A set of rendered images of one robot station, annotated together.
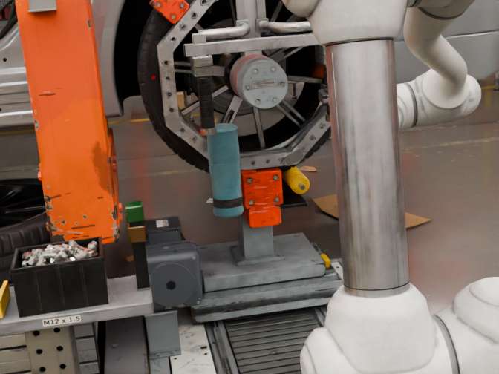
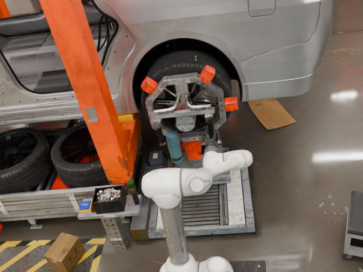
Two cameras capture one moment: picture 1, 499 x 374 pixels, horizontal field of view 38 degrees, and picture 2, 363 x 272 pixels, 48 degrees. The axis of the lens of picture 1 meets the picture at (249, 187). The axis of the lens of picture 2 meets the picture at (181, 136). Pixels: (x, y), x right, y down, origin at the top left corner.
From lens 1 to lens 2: 1.52 m
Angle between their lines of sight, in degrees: 27
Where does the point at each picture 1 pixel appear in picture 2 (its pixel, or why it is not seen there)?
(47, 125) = (101, 150)
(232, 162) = (175, 147)
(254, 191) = (189, 149)
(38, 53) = (94, 131)
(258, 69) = (181, 119)
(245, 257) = (192, 162)
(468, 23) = (291, 74)
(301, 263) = not seen: hidden behind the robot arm
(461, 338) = not seen: outside the picture
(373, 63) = (169, 214)
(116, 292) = (128, 204)
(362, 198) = (169, 243)
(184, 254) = not seen: hidden behind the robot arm
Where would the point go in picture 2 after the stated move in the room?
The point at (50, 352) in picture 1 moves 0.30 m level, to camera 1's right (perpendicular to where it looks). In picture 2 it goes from (108, 221) to (148, 223)
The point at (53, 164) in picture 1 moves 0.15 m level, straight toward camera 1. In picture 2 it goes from (105, 161) to (102, 176)
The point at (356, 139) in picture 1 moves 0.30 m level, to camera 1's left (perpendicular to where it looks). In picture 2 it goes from (166, 230) to (110, 226)
